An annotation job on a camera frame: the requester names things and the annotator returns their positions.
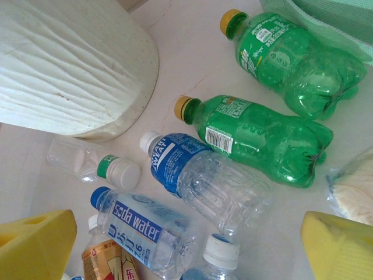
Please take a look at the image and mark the bluish bottle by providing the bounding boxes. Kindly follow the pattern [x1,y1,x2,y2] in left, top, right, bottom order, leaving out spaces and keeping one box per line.
[179,233,242,280]

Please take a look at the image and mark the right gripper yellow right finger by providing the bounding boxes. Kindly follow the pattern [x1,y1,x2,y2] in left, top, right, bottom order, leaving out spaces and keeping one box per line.
[301,211,373,280]

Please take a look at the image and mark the orange label bottle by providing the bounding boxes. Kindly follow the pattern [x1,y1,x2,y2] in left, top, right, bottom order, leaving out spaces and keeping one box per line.
[81,214,143,280]

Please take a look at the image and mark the clear bottle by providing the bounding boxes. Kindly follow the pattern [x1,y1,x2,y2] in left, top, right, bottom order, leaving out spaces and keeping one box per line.
[45,139,142,190]
[139,130,273,244]

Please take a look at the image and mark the mint green zip pouch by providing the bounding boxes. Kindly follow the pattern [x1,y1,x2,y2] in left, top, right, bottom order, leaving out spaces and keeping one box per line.
[259,0,373,67]

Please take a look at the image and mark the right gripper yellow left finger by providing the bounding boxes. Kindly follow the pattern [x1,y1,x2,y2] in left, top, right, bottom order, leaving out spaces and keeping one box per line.
[0,209,77,280]

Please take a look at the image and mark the green bottle with yellow cap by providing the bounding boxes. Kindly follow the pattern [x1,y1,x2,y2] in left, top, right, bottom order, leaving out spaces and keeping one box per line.
[174,94,335,189]
[220,8,368,121]

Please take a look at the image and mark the light blue patterned packet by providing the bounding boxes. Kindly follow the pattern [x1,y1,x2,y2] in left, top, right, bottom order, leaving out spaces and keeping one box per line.
[325,145,373,227]

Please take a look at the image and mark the soda water bottle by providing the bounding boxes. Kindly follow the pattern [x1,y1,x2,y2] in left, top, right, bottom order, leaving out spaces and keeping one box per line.
[89,186,202,279]

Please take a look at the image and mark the white ribbed waste bin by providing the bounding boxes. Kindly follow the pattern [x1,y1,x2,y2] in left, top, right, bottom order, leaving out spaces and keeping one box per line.
[0,0,160,143]

